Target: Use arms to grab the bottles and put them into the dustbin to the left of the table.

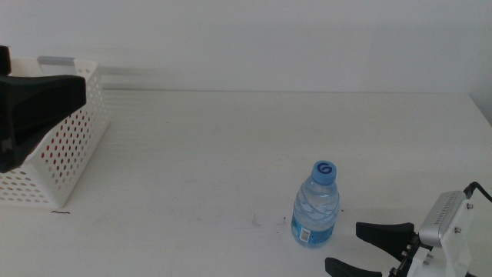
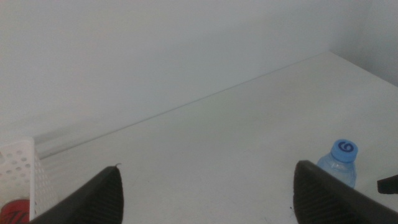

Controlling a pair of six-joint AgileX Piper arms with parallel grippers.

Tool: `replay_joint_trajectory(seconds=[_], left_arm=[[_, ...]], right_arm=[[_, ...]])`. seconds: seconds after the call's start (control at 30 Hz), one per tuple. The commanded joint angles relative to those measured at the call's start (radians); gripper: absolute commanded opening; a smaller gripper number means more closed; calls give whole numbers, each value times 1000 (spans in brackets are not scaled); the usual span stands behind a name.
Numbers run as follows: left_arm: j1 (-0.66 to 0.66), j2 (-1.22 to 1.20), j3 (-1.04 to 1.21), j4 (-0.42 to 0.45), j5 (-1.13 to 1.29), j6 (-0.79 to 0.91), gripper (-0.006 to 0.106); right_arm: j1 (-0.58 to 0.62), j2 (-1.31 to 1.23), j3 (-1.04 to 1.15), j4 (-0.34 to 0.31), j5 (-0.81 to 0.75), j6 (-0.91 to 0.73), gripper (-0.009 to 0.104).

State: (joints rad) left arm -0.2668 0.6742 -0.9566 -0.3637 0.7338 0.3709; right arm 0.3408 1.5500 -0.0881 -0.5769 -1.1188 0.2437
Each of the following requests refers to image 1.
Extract blue-capped water bottle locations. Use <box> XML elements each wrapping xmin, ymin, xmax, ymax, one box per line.
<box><xmin>291</xmin><ymin>160</ymin><xmax>341</xmax><ymax>249</ymax></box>

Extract white perforated plastic basket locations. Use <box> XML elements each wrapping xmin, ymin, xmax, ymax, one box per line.
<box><xmin>0</xmin><ymin>56</ymin><xmax>109</xmax><ymax>209</ymax></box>

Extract black right camera cable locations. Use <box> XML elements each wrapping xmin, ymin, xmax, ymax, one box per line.
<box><xmin>463</xmin><ymin>181</ymin><xmax>492</xmax><ymax>204</ymax></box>

